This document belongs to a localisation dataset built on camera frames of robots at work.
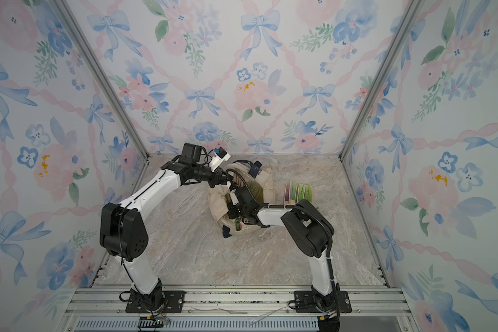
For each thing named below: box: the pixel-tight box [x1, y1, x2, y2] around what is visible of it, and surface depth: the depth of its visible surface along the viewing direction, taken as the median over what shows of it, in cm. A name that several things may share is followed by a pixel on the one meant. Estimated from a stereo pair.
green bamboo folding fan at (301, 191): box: [297, 183, 308, 203], surface depth 104 cm
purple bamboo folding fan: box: [284, 183, 291, 205], surface depth 105 cm
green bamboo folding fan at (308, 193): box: [302, 183, 314, 205], surface depth 105 cm
